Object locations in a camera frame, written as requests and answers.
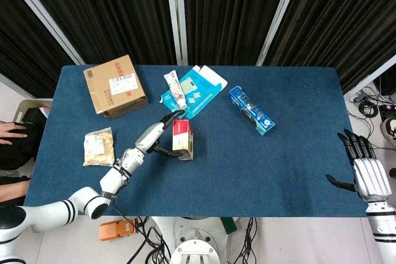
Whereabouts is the blue cookie box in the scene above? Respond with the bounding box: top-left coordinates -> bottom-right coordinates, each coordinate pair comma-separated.
228,85 -> 276,137

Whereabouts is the flattened light blue carton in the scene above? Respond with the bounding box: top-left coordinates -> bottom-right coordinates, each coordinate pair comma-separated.
159,64 -> 228,121

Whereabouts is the grey metal frame post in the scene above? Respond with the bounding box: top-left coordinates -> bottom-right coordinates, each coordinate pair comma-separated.
343,62 -> 396,98
0,0 -> 86,66
256,0 -> 306,67
165,0 -> 189,66

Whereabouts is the black bag with red tag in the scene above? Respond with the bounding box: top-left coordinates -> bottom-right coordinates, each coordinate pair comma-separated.
23,107 -> 48,129

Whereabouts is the white and black shoe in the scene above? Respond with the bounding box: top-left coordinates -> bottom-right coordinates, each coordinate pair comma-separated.
380,118 -> 396,148

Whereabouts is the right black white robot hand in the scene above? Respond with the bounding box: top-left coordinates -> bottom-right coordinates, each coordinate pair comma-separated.
325,128 -> 392,205

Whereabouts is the beige plastic bin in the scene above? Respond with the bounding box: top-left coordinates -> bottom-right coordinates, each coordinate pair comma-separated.
14,99 -> 53,124

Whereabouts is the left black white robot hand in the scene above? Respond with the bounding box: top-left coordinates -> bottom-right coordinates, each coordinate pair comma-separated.
134,109 -> 187,158

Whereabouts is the black electronic device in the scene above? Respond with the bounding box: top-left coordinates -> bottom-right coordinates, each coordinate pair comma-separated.
379,104 -> 396,122

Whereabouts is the white toothpaste tube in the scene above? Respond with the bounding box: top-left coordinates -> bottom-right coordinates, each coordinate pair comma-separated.
163,71 -> 189,110

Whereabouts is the black cable bundle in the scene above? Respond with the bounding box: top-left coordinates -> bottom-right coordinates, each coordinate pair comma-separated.
113,202 -> 171,264
231,217 -> 258,264

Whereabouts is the person's bare hand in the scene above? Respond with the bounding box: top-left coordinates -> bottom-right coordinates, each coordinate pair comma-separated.
0,121 -> 28,146

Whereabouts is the red cream pizza print box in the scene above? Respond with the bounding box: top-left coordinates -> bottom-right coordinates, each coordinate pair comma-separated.
171,119 -> 195,161

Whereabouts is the blue felt table cloth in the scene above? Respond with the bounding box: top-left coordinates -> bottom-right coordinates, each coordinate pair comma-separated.
23,64 -> 368,218

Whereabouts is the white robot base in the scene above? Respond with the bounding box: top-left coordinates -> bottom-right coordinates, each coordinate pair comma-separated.
151,216 -> 239,264

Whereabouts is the coiled black cable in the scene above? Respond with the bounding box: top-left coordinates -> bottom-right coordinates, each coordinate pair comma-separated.
358,102 -> 379,119

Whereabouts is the black monitor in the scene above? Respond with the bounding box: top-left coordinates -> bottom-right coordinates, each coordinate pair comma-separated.
372,74 -> 396,96

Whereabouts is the black pleated curtain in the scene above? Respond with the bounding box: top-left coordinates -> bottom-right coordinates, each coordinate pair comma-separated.
264,0 -> 396,95
181,0 -> 293,67
0,0 -> 75,98
15,0 -> 178,66

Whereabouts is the dark green block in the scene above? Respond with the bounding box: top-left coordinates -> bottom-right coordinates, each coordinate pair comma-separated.
220,217 -> 238,234

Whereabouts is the brown cardboard shipping box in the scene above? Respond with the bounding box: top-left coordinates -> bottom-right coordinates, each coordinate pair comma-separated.
83,54 -> 149,119

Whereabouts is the orange foot pedal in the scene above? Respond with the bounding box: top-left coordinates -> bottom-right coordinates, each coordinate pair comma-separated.
98,219 -> 137,242

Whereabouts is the clear snack bag white label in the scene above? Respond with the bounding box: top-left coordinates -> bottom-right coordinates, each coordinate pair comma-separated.
82,127 -> 116,168

